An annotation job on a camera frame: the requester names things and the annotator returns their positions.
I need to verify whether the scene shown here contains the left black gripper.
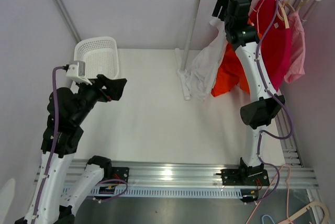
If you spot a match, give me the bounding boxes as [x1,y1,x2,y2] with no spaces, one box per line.
[72,73,127,124]

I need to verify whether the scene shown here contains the white t shirt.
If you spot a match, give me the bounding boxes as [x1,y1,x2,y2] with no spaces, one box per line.
[186,18,228,102]

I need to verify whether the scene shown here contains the orange t shirt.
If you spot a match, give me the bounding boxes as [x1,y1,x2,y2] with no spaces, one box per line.
[211,43,250,97]

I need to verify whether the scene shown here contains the red t shirt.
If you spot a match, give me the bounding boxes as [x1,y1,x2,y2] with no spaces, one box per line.
[249,0,291,90]

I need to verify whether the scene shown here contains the pink t shirt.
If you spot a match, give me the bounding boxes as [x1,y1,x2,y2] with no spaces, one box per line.
[284,11,306,83]

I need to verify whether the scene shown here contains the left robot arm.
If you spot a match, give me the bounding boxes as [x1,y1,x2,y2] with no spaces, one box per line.
[15,74,128,223]

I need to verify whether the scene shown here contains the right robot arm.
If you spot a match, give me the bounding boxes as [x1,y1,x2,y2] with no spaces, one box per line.
[213,0,285,186]

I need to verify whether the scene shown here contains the pink hanger on floor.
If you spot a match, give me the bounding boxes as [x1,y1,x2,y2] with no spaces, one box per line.
[245,164,292,224]

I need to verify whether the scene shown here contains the blue hanger on floor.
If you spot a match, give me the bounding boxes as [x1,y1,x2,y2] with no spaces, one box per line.
[261,215,275,224]

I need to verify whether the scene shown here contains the beige hanger on floor right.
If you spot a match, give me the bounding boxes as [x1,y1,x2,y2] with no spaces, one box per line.
[277,200,331,224]

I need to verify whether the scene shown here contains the white plastic laundry basket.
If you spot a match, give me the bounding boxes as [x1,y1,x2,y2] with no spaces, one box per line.
[74,36,119,80]

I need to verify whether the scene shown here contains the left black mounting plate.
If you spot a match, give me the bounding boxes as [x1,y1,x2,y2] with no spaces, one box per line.
[104,166,130,182]

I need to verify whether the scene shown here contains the black mounting plate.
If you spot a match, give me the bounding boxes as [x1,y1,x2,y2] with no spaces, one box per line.
[104,166,130,182]
[215,169,270,186]

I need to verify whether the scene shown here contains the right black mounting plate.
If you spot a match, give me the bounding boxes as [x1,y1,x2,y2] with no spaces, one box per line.
[215,169,270,186]

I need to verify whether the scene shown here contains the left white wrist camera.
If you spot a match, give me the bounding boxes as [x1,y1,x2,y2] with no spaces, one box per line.
[66,61,92,85]

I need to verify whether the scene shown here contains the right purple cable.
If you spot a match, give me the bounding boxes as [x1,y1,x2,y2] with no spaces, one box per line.
[242,0,294,141]

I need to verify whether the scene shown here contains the white slotted cable duct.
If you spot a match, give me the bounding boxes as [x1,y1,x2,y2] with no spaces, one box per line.
[88,185,242,199]

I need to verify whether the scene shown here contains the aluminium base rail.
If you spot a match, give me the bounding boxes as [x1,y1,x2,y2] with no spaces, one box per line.
[33,159,320,190]

